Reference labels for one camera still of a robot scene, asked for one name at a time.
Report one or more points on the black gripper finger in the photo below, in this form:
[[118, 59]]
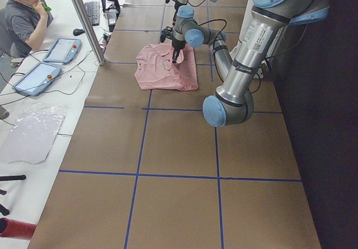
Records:
[[175, 56]]

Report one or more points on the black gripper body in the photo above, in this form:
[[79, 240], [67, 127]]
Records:
[[177, 46]]

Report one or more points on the pink Snoopy t-shirt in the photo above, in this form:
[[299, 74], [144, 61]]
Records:
[[156, 70]]

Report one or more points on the black keyboard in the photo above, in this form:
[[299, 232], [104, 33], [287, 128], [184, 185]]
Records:
[[92, 9]]

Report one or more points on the black computer mouse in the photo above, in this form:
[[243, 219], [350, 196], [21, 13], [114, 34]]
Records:
[[77, 32]]

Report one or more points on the upper blue teach pendant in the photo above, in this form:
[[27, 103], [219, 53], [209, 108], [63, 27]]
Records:
[[64, 50]]

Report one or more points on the blue teach pendant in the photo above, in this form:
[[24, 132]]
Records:
[[64, 50], [37, 79]]

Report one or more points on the brown paper table cover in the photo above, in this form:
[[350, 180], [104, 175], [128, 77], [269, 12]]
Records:
[[143, 169]]

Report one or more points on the lower blue teach pendant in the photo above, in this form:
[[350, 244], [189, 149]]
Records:
[[37, 79]]

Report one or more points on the seated person grey shirt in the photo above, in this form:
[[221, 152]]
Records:
[[27, 22]]

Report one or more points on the clear plastic bag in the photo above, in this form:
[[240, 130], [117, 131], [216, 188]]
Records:
[[34, 133]]

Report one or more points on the red tube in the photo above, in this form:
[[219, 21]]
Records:
[[17, 229]]

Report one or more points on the aluminium frame post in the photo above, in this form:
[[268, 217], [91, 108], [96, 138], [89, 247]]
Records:
[[87, 26]]

